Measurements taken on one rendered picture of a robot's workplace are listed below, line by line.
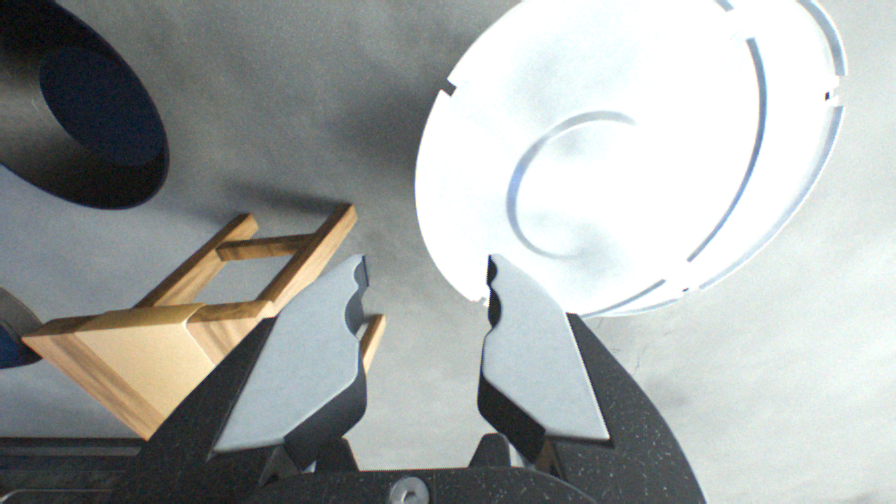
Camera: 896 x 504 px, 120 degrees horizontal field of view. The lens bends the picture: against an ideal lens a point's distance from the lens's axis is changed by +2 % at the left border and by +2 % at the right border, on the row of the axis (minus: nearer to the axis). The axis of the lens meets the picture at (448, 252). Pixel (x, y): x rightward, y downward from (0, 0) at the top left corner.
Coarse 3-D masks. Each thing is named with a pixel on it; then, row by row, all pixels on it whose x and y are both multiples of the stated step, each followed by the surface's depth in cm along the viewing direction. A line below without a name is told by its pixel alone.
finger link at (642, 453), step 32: (576, 320) 8; (608, 352) 7; (608, 384) 6; (608, 416) 6; (640, 416) 6; (544, 448) 6; (576, 448) 5; (608, 448) 5; (640, 448) 5; (672, 448) 5; (576, 480) 5; (608, 480) 5; (640, 480) 5; (672, 480) 5
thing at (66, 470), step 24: (0, 456) 89; (24, 456) 90; (48, 456) 90; (72, 456) 91; (96, 456) 91; (120, 456) 92; (0, 480) 84; (24, 480) 85; (48, 480) 85; (72, 480) 86; (96, 480) 86
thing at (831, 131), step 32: (736, 0) 18; (768, 0) 18; (800, 0) 18; (768, 32) 19; (800, 32) 19; (832, 32) 18; (768, 64) 20; (800, 64) 20; (832, 64) 20; (800, 96) 21; (832, 96) 21; (768, 128) 22; (800, 128) 22; (832, 128) 22; (768, 160) 23; (800, 160) 23; (768, 192) 25; (800, 192) 25; (736, 224) 26; (768, 224) 26; (704, 256) 28; (736, 256) 28; (672, 288) 30; (704, 288) 29
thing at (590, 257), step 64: (576, 0) 17; (640, 0) 17; (704, 0) 17; (512, 64) 18; (576, 64) 19; (640, 64) 19; (448, 128) 20; (512, 128) 20; (576, 128) 20; (640, 128) 20; (704, 128) 21; (448, 192) 23; (512, 192) 23; (576, 192) 22; (640, 192) 23; (704, 192) 24; (448, 256) 26; (512, 256) 26; (576, 256) 26; (640, 256) 27
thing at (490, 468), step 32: (320, 448) 5; (480, 448) 5; (288, 480) 4; (320, 480) 4; (352, 480) 4; (384, 480) 4; (416, 480) 4; (448, 480) 4; (480, 480) 4; (512, 480) 4; (544, 480) 4
